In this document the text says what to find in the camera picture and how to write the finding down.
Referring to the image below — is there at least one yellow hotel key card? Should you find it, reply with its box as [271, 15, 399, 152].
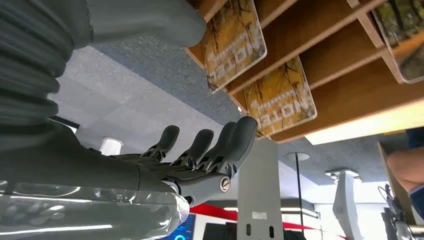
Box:
[202, 0, 268, 95]
[242, 55, 318, 140]

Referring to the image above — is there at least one wooden card holder rack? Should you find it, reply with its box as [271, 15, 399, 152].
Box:
[184, 0, 424, 145]

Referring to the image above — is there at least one person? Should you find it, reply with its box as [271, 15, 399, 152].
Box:
[385, 127, 424, 221]

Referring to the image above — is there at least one green hotel key card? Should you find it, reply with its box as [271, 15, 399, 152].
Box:
[370, 0, 424, 84]

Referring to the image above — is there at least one white cylindrical object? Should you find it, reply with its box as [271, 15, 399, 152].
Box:
[98, 137, 124, 157]

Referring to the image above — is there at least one blue display screen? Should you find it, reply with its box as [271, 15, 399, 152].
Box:
[161, 214, 197, 240]

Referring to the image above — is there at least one red stripe banner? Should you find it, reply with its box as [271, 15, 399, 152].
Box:
[189, 203, 347, 240]

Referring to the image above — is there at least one right arm ribbed grey sleeve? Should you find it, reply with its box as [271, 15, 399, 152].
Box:
[0, 0, 95, 137]

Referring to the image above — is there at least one grey metal upright panel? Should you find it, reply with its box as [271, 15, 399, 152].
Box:
[236, 138, 285, 240]

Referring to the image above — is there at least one black pole with round base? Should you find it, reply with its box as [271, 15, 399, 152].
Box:
[284, 151, 311, 229]

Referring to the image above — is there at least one white curved stand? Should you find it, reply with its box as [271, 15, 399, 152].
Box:
[325, 168, 365, 240]

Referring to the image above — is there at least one brown board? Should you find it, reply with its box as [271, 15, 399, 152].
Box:
[376, 133, 419, 227]

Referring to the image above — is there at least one black cabled metal device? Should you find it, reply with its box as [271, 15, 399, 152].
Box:
[378, 184, 424, 240]

